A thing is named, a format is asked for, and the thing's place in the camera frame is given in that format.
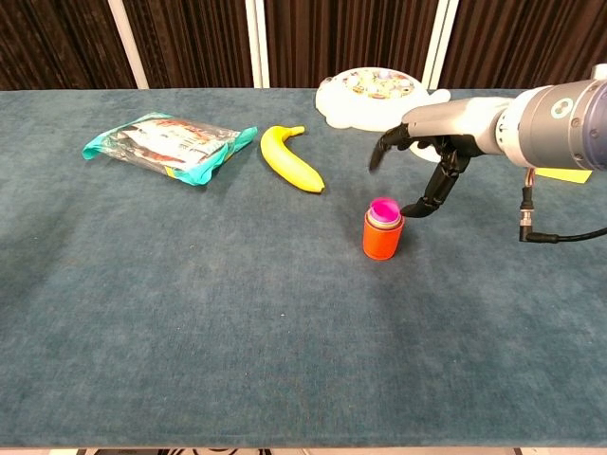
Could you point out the yellow banana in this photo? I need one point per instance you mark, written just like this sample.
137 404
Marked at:
289 163

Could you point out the pink plastic cup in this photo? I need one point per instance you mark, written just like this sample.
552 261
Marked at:
385 209

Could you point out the red-orange plastic cup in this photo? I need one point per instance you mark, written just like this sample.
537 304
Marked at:
381 246

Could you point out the blue felt table cover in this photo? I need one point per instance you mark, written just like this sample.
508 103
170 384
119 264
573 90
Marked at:
189 308

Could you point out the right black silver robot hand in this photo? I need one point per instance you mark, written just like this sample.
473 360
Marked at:
455 121

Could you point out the yellow cube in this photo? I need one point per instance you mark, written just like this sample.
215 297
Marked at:
566 175

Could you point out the dark brown curtain panel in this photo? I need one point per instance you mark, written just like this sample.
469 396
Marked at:
189 42
57 42
521 38
346 33

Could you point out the white fish-shaped toy game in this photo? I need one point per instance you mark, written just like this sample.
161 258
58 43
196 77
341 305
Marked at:
351 102

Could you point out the white partition post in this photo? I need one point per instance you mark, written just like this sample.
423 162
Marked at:
257 42
438 38
128 42

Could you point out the masking tape roll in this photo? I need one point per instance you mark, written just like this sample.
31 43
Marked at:
424 152

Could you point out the teal snack packet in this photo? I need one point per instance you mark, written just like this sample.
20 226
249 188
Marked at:
166 144

